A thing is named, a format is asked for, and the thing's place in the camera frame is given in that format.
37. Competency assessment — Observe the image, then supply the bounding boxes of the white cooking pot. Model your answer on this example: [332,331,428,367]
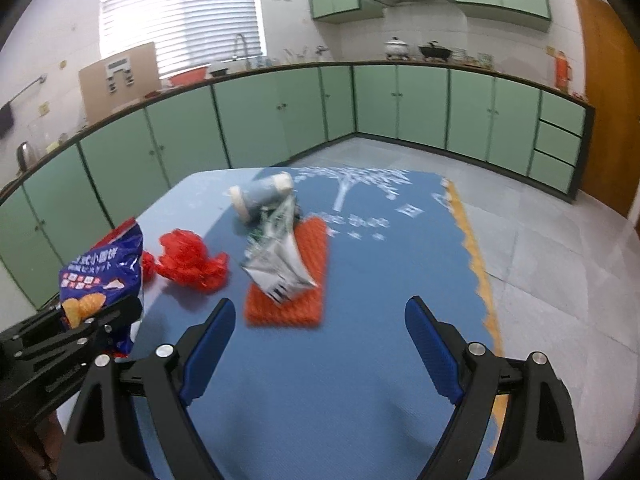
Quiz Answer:
[383,36,411,60]

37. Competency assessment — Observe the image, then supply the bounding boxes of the metal faucet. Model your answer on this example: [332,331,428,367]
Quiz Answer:
[233,33,251,69]

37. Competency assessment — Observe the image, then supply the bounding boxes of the cardboard box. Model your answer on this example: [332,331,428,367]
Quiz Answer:
[78,42,161,126]

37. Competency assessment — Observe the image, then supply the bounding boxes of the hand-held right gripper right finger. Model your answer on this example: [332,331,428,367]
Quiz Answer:
[404,296,586,480]

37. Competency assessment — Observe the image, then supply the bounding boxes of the black wok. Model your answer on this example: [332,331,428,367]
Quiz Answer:
[418,41,454,61]

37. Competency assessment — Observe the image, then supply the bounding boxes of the white window blind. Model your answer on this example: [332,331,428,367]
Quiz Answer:
[100,0,265,61]

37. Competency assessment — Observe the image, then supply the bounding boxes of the metal wall rail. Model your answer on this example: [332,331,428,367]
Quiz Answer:
[10,74,49,106]

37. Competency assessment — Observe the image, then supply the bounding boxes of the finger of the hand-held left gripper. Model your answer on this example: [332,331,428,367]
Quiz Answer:
[0,306,68,348]
[17,296,143,363]

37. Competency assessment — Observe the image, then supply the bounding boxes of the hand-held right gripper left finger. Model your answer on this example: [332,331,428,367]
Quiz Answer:
[59,297,238,480]

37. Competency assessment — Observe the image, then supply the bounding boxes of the red thermos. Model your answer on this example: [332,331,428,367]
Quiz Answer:
[554,51,571,92]

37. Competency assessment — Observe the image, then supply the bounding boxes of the blue chip bag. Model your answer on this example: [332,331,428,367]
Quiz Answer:
[59,217,147,359]

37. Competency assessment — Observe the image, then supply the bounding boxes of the red basin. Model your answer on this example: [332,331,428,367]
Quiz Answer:
[167,66,209,86]

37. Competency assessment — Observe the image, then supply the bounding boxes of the red plastic bag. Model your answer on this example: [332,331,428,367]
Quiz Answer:
[141,228,230,294]

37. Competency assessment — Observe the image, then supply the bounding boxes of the green kitchen base cabinets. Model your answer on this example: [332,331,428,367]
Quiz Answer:
[0,60,596,312]

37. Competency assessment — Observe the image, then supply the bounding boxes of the orange foam fruit net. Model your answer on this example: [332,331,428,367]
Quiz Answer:
[244,216,331,330]

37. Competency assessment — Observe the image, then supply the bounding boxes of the grey-blue paper cup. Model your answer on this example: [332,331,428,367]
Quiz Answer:
[229,171,294,224]

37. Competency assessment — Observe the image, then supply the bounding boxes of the wooden door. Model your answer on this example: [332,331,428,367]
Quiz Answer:
[572,0,640,219]

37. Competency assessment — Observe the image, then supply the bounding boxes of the blue tree-print mat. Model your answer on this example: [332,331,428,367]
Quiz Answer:
[117,165,504,480]

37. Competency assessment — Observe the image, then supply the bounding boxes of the light blue printed mat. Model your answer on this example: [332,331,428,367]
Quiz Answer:
[56,167,298,433]

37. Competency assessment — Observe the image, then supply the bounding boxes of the green and silver packet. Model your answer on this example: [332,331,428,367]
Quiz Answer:
[240,197,321,306]

